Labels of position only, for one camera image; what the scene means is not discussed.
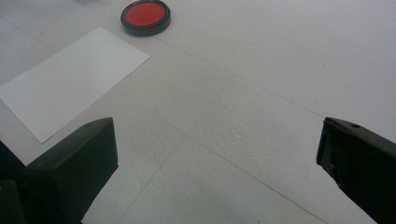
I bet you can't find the red ink pad black case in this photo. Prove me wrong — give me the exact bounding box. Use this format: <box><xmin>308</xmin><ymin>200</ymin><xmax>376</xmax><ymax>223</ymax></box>
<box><xmin>120</xmin><ymin>0</ymin><xmax>172</xmax><ymax>38</ymax></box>

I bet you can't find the white paper sheet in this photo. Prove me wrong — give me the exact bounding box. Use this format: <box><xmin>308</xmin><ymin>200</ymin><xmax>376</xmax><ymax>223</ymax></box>
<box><xmin>0</xmin><ymin>26</ymin><xmax>151</xmax><ymax>145</ymax></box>

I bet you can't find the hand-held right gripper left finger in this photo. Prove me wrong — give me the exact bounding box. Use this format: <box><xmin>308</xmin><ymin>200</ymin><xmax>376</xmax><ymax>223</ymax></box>
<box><xmin>22</xmin><ymin>117</ymin><xmax>120</xmax><ymax>224</ymax></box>

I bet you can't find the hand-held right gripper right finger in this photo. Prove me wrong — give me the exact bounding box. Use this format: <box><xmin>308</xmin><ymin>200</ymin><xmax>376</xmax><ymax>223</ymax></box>
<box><xmin>316</xmin><ymin>117</ymin><xmax>396</xmax><ymax>224</ymax></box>

